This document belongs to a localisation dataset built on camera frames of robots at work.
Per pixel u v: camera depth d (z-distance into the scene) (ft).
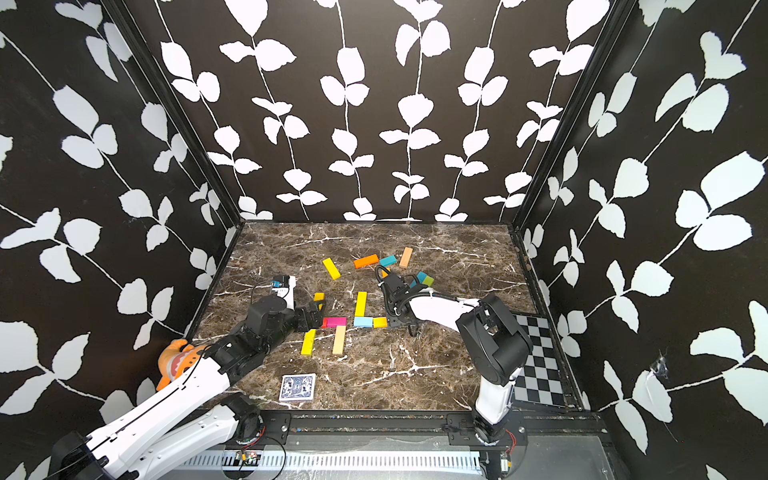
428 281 3.35
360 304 3.18
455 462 2.30
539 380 2.54
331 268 3.52
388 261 3.53
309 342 2.89
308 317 2.34
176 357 2.55
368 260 3.60
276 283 2.22
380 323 3.02
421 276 3.42
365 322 3.06
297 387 2.61
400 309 2.20
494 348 1.56
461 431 2.40
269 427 2.42
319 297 3.22
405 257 3.56
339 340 2.91
